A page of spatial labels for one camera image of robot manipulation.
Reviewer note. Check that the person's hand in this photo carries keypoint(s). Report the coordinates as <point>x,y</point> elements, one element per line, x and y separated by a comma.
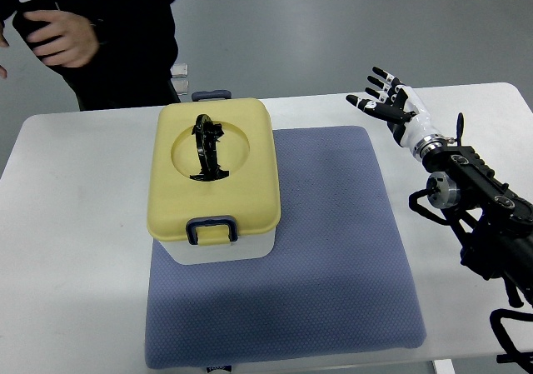
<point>66,40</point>

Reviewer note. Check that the person's other hand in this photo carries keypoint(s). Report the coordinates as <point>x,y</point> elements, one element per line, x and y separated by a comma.
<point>4,45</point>

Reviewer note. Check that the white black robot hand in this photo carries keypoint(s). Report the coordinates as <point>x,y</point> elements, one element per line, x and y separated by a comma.
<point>406,115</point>

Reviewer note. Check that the yellow box lid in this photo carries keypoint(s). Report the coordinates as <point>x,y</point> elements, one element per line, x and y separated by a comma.
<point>214,175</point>

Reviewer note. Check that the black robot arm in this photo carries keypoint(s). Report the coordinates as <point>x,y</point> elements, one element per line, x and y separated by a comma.
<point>491,222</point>

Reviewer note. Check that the white storage box base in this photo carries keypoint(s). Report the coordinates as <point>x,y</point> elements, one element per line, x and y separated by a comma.
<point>244,248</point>

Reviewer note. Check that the black phone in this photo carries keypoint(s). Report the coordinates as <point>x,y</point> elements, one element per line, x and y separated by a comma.
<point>25,27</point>

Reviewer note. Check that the person in black clothes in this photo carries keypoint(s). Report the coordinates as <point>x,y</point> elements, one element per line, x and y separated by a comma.
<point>132,67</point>

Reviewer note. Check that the upper floor socket plate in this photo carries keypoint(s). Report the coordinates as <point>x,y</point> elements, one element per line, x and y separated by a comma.
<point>179,70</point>

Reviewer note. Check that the floor socket plate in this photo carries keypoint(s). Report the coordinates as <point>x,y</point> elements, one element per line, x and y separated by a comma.
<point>180,86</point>
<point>179,70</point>

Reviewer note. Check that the lower floor socket plate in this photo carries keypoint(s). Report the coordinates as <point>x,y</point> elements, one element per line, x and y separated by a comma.
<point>180,86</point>

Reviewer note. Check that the blue textured mat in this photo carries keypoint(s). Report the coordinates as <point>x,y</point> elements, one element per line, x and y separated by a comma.
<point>337,280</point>

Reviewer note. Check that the white table leg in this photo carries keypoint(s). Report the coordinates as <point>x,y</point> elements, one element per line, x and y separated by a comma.
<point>443,366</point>

